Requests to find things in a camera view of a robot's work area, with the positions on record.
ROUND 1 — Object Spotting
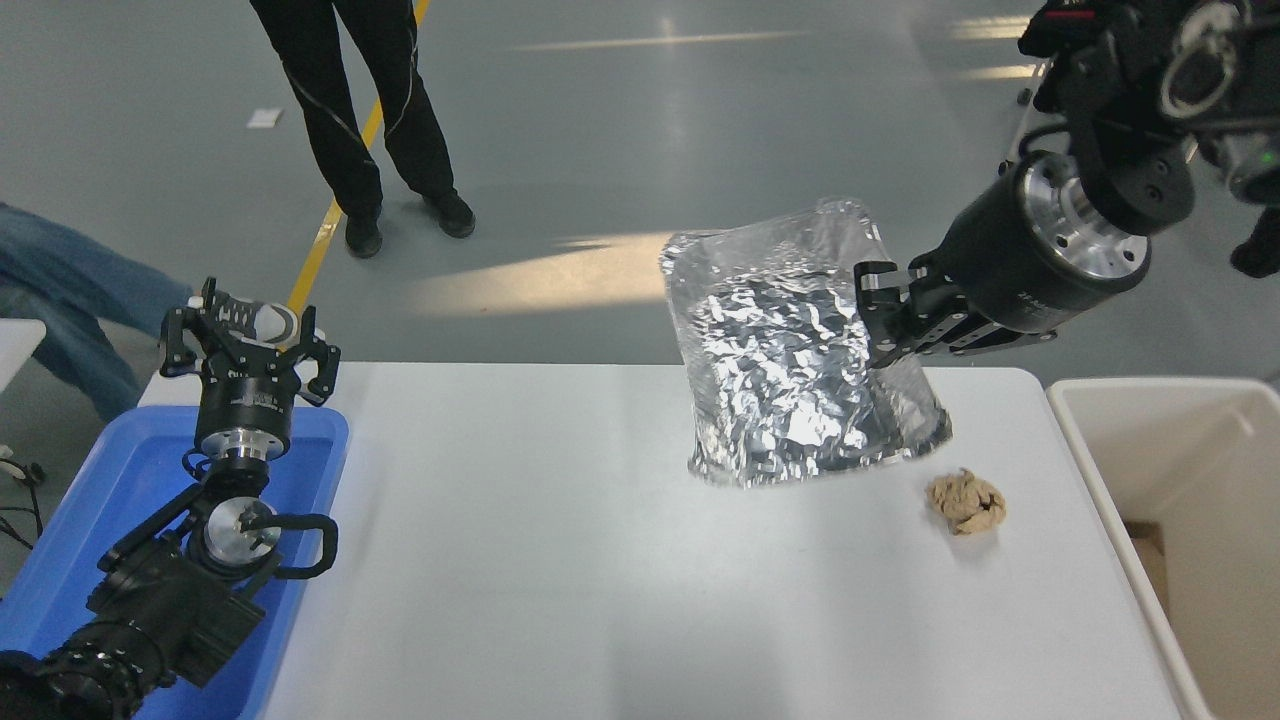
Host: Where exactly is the seated person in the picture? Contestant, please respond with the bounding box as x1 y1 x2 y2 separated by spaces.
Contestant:
0 203 299 421

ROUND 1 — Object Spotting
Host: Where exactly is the large pale bin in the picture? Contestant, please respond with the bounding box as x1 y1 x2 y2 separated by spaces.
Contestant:
1045 375 1280 720

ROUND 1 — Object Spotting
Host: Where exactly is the foil tray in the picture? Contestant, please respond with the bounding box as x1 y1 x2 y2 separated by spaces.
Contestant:
658 197 953 489

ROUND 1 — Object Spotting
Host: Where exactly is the white side table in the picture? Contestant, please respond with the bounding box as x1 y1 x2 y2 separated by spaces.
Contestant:
0 319 47 393

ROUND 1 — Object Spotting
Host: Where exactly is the blue plastic tray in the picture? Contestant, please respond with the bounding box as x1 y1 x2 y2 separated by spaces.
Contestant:
0 405 350 720

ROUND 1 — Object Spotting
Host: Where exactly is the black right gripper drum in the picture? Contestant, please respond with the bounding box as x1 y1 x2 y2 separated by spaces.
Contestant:
930 180 1113 337

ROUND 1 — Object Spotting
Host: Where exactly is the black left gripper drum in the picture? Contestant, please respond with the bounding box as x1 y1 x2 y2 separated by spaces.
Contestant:
196 350 301 433

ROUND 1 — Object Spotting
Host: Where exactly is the standing person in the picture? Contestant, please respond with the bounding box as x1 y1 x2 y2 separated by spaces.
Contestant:
250 0 476 259

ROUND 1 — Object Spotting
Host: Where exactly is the black floor cable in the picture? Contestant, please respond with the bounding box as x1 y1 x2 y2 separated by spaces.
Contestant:
0 445 46 549

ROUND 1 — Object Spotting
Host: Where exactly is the white wheeled chair frame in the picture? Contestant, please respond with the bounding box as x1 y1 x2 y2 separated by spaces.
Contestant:
1000 60 1051 173

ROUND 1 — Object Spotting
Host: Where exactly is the crumpled tan paper ball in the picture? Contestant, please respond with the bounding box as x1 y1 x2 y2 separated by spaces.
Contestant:
925 468 1008 537

